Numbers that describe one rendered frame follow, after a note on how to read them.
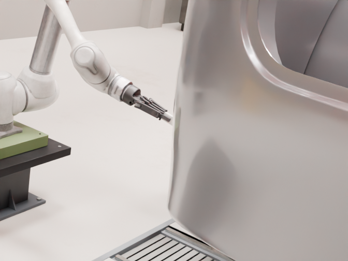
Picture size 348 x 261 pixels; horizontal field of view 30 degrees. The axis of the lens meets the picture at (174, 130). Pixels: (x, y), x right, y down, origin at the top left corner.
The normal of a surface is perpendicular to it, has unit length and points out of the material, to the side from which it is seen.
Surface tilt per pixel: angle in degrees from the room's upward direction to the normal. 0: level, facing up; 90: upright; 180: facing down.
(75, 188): 0
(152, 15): 90
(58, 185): 0
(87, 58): 65
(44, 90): 101
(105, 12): 90
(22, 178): 90
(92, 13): 90
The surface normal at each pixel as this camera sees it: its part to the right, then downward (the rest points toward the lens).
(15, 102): 0.77, 0.30
